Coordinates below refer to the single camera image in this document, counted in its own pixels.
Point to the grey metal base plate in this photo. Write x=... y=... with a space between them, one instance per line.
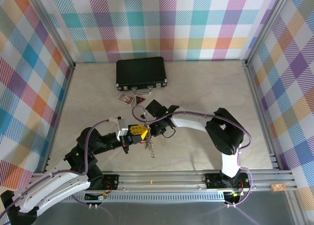
x=159 y=214

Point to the aluminium mounting rail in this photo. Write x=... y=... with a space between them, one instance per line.
x=171 y=178

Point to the black ribbed carry case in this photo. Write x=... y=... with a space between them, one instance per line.
x=137 y=72

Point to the perforated metal strip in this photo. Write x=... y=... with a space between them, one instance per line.
x=159 y=198

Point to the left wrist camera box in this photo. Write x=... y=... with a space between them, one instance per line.
x=122 y=131

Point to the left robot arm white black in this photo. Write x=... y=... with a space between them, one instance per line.
x=49 y=185

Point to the aluminium side rail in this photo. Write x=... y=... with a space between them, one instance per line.
x=61 y=112
x=261 y=112

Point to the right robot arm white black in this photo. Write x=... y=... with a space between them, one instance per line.
x=189 y=121

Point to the small orange circuit board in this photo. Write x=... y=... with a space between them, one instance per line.
x=279 y=187

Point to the black triangle with red mark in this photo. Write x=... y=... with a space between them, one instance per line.
x=139 y=100

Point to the perforated metal keyring disc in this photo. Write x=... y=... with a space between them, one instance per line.
x=152 y=151

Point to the blue playing card box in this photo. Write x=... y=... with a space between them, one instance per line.
x=125 y=98

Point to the aluminium corner post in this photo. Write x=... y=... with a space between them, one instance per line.
x=54 y=26
x=267 y=26

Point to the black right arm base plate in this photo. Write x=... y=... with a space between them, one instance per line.
x=213 y=182

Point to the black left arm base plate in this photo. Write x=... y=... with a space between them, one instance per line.
x=110 y=182

